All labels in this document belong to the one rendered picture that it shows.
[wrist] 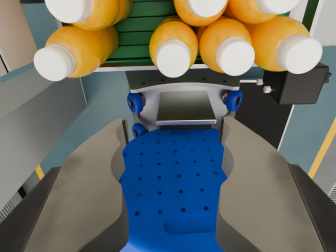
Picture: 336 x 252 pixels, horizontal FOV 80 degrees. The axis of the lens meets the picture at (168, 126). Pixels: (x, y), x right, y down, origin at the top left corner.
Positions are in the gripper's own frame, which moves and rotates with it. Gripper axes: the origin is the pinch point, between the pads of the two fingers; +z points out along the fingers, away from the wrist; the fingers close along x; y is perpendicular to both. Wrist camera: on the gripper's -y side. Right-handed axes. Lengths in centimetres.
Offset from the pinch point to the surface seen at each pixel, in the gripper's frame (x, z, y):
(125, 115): -40, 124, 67
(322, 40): 32.1, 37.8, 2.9
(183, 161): 1.1, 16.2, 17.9
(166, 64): -0.9, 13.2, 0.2
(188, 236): 1.2, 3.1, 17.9
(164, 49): -1.1, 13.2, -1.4
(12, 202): -153, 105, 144
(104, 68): -12.8, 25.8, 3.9
